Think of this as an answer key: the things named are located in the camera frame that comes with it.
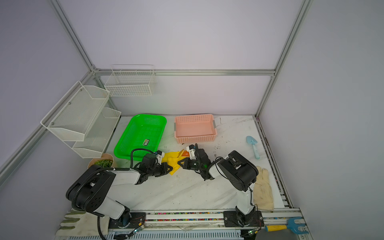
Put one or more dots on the blue yellow garden fork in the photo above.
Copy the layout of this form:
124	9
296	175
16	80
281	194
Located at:
291	225

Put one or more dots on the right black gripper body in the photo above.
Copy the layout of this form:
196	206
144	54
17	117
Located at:
201	167

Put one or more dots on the small black item in basket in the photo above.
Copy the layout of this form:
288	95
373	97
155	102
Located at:
146	142

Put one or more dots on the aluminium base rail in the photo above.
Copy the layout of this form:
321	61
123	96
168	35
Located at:
197	223

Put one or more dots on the yellow paper napkin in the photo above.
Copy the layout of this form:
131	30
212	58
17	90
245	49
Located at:
172	159

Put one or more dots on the white mesh two-tier shelf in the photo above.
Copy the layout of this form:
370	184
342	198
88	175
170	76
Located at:
82	120

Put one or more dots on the light blue garden trowel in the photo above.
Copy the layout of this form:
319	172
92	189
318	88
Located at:
253	142

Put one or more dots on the white wire wall basket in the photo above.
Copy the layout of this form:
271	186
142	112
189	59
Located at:
131	81

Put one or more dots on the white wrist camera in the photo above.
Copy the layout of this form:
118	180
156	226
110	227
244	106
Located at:
191	150
160	155

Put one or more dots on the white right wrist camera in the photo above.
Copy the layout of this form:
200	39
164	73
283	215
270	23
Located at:
191	150

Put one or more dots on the green plastic basket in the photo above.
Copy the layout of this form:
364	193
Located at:
130	145

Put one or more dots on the pink plastic basket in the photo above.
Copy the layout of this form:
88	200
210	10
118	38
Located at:
195	129

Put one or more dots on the orange plastic spoon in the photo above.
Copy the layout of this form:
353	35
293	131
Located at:
185	154

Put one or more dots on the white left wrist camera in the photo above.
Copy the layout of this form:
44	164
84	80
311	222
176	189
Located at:
160	155

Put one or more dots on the potted green succulent plant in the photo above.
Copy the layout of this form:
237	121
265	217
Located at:
105	161

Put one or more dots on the right beige work glove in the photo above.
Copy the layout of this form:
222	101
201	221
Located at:
262	193

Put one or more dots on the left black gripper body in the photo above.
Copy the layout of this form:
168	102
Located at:
155	171

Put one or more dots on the left green-striped work glove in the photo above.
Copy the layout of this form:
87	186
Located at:
78	224

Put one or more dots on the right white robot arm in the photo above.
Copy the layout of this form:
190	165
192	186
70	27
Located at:
240	172

